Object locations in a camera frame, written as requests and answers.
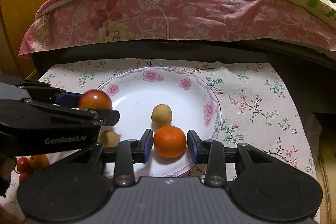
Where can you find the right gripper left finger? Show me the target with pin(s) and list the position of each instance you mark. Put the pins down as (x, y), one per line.
(131, 151)

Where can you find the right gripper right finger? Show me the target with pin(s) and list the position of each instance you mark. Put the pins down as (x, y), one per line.
(210, 153)

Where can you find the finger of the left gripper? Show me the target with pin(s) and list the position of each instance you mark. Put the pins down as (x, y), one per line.
(105, 117)
(68, 99)

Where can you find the large red tomato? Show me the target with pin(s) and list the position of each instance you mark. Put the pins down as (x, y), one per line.
(96, 100)

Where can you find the tan longan fruit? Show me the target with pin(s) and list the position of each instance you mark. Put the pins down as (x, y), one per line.
(109, 138)
(162, 115)

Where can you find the large orange mandarin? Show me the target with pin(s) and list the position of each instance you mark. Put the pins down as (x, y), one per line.
(170, 142)

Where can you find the small orange mandarin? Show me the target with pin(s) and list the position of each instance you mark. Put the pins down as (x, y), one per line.
(39, 162)

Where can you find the red cherry tomato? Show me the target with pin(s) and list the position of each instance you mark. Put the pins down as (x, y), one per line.
(22, 177)
(23, 165)

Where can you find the floral tablecloth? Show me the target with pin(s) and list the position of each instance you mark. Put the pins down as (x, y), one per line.
(255, 104)

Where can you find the wooden cabinet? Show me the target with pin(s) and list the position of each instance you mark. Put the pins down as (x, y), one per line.
(16, 18)

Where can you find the pink floral bed sheet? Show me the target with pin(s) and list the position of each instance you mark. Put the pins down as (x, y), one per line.
(85, 22)

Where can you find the dark bed frame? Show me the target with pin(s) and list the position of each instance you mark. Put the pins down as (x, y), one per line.
(308, 72)

